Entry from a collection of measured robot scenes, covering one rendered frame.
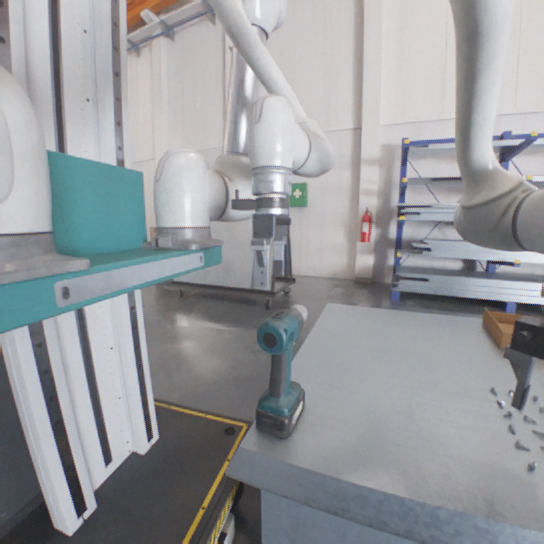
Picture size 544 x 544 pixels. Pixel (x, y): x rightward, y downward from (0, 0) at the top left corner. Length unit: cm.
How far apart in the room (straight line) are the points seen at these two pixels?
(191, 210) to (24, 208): 41
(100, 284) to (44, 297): 9
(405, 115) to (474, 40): 502
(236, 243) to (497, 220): 299
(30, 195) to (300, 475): 57
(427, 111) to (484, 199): 497
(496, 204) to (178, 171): 69
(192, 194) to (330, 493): 70
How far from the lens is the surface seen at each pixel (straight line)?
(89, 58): 91
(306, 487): 54
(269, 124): 58
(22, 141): 45
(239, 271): 326
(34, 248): 44
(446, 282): 420
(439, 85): 567
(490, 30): 47
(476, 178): 57
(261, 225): 54
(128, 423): 102
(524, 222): 54
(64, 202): 66
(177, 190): 74
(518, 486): 63
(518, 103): 576
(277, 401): 54
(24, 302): 43
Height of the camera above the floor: 105
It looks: 11 degrees down
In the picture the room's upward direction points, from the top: straight up
